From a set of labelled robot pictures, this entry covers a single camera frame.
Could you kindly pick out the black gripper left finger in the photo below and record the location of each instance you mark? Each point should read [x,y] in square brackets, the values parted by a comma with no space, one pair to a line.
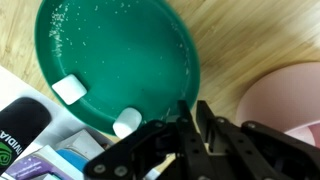
[146,153]

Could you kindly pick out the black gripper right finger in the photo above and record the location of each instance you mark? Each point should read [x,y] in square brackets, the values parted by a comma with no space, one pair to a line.
[260,153]

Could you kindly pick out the green plate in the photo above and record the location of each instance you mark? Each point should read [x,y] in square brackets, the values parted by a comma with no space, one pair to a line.
[126,60]

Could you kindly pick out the white marshmallow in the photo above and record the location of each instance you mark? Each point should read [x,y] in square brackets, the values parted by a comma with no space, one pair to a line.
[69,89]
[126,122]

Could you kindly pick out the pink bowl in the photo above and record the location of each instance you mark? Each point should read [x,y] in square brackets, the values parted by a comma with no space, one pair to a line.
[283,96]

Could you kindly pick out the blue white book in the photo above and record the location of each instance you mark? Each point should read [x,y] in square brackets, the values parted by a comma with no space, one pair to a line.
[75,156]

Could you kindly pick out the purple white book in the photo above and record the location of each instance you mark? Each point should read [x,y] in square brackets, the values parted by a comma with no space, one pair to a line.
[36,165]

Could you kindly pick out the black NVIDIA bottle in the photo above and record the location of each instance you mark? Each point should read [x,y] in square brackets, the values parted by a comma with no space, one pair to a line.
[23,123]

